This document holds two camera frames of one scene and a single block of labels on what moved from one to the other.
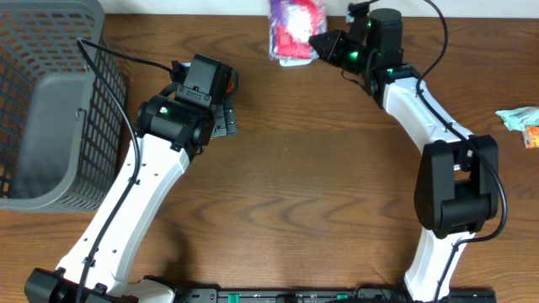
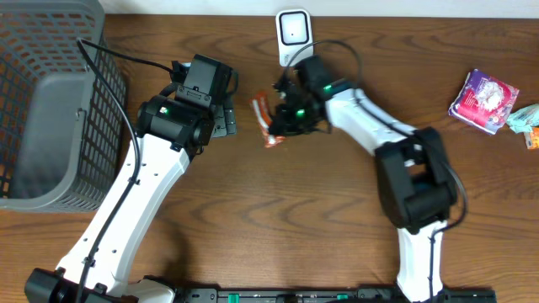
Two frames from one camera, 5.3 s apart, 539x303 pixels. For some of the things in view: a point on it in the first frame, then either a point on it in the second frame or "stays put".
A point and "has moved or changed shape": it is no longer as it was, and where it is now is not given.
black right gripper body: [342, 51] -> [288, 116]
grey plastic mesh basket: [63, 101] stays put
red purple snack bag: [292, 23] -> [483, 102]
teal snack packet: [517, 119] stays put
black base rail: [386, 294] stays put
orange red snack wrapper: [231, 87] has moved or changed shape
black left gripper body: [227, 119] stays put
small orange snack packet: [530, 136] stays put
